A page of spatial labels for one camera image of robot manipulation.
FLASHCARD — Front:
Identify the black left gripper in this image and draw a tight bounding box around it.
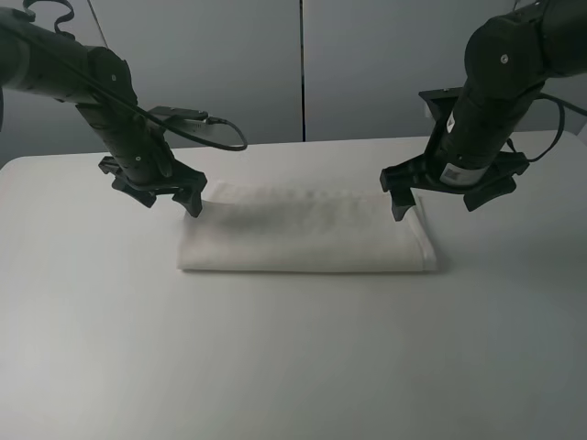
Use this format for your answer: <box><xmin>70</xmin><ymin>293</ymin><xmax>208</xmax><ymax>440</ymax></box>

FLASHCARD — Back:
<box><xmin>98</xmin><ymin>156</ymin><xmax>205</xmax><ymax>217</ymax></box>

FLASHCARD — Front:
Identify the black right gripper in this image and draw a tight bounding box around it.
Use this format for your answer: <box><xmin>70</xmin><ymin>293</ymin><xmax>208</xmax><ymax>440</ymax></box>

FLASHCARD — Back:
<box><xmin>380</xmin><ymin>152</ymin><xmax>527</xmax><ymax>221</ymax></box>

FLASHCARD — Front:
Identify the white towel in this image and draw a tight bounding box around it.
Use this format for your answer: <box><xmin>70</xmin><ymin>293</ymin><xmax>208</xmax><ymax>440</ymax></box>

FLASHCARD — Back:
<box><xmin>177</xmin><ymin>181</ymin><xmax>438</xmax><ymax>273</ymax></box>

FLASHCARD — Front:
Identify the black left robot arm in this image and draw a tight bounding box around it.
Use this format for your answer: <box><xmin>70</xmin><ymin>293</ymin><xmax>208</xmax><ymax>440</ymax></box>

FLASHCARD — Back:
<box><xmin>1</xmin><ymin>1</ymin><xmax>207</xmax><ymax>217</ymax></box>

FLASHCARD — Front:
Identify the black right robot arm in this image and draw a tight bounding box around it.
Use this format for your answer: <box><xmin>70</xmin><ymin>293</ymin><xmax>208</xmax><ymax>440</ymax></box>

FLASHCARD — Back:
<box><xmin>380</xmin><ymin>1</ymin><xmax>586</xmax><ymax>221</ymax></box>

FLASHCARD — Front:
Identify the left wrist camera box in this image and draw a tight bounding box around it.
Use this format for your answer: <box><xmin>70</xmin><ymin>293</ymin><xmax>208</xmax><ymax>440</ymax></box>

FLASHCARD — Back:
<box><xmin>149</xmin><ymin>105</ymin><xmax>214</xmax><ymax>137</ymax></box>

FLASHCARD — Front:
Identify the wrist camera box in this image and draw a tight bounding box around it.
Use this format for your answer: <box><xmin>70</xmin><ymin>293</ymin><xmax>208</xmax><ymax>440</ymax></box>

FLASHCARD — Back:
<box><xmin>418</xmin><ymin>87</ymin><xmax>462</xmax><ymax>122</ymax></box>
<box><xmin>149</xmin><ymin>105</ymin><xmax>214</xmax><ymax>137</ymax></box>

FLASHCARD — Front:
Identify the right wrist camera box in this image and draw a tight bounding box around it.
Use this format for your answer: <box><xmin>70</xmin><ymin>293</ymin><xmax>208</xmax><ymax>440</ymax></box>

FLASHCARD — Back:
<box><xmin>418</xmin><ymin>87</ymin><xmax>462</xmax><ymax>122</ymax></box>

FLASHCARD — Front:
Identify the black right camera cable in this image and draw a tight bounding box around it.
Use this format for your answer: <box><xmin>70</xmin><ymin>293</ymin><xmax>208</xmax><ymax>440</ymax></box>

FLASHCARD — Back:
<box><xmin>506</xmin><ymin>93</ymin><xmax>587</xmax><ymax>164</ymax></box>

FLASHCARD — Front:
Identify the black camera cable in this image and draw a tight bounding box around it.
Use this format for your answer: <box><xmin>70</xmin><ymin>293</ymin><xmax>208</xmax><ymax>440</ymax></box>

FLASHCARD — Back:
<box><xmin>506</xmin><ymin>93</ymin><xmax>587</xmax><ymax>164</ymax></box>
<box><xmin>17</xmin><ymin>0</ymin><xmax>249</xmax><ymax>152</ymax></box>

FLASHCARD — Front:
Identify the black left camera cable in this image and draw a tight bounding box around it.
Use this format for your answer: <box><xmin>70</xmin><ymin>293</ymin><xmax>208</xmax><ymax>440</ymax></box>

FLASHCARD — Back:
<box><xmin>17</xmin><ymin>0</ymin><xmax>249</xmax><ymax>152</ymax></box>

